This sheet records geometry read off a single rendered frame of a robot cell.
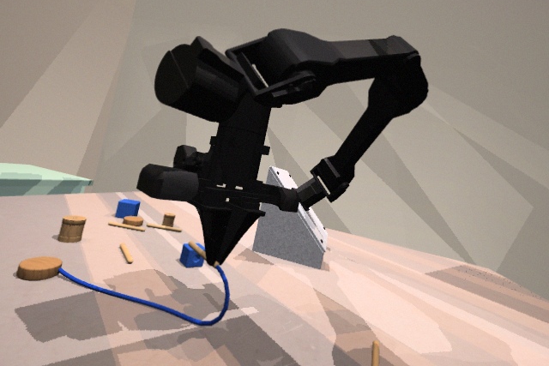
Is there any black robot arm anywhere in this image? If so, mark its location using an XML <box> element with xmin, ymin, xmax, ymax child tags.
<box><xmin>154</xmin><ymin>28</ymin><xmax>428</xmax><ymax>211</ymax></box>

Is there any round wooden disc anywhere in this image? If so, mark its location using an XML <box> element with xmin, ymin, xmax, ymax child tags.
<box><xmin>123</xmin><ymin>216</ymin><xmax>143</xmax><ymax>227</ymax></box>

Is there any round wooden button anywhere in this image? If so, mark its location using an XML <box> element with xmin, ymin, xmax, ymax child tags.
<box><xmin>16</xmin><ymin>257</ymin><xmax>62</xmax><ymax>281</ymax></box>

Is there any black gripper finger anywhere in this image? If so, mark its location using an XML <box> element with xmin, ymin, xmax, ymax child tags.
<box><xmin>216</xmin><ymin>201</ymin><xmax>265</xmax><ymax>265</ymax></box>
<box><xmin>187</xmin><ymin>199</ymin><xmax>232</xmax><ymax>267</ymax></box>

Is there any thin wooden stick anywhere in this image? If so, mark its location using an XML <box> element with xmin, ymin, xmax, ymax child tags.
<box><xmin>108</xmin><ymin>222</ymin><xmax>145</xmax><ymax>232</ymax></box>
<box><xmin>371</xmin><ymin>340</ymin><xmax>380</xmax><ymax>366</ymax></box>

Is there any blue cube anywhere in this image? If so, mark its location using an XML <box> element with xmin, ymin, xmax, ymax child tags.
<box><xmin>116</xmin><ymin>199</ymin><xmax>141</xmax><ymax>219</ymax></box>
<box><xmin>179</xmin><ymin>243</ymin><xmax>205</xmax><ymax>268</ymax></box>

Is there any blue cord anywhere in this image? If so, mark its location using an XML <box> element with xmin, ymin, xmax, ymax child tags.
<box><xmin>58</xmin><ymin>241</ymin><xmax>230</xmax><ymax>327</ymax></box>

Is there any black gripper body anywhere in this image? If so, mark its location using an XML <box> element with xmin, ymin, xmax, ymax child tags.
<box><xmin>136</xmin><ymin>127</ymin><xmax>300</xmax><ymax>213</ymax></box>

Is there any light wooden stick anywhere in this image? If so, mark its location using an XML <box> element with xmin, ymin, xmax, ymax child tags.
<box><xmin>147</xmin><ymin>223</ymin><xmax>182</xmax><ymax>232</ymax></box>

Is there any short wooden dowel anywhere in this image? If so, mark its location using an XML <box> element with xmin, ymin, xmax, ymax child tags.
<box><xmin>119</xmin><ymin>243</ymin><xmax>134</xmax><ymax>264</ymax></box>

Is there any small wooden cylinder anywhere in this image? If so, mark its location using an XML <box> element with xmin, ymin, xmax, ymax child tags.
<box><xmin>57</xmin><ymin>216</ymin><xmax>87</xmax><ymax>243</ymax></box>
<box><xmin>161</xmin><ymin>213</ymin><xmax>176</xmax><ymax>227</ymax></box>

